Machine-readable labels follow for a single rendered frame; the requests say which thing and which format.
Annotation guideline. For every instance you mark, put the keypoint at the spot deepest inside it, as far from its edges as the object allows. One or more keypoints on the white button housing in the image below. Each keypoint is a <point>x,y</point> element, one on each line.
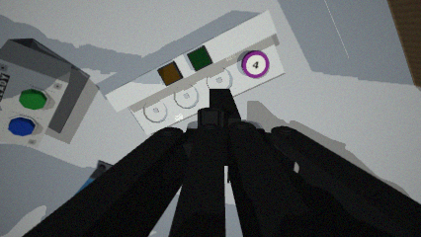
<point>38,89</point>

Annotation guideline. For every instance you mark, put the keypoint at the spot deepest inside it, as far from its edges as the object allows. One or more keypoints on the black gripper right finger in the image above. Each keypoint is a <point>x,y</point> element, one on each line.
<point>328,197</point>

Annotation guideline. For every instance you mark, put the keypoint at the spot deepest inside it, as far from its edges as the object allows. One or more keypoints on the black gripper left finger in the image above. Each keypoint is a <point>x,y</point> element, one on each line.
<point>129,198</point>

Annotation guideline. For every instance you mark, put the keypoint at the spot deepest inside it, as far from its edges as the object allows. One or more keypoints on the purple screw cap numbered 4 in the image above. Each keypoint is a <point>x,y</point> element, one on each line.
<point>255,63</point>

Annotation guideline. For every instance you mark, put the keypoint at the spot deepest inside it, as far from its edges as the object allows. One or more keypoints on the open brown cardboard box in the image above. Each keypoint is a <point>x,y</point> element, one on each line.
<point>407,18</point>

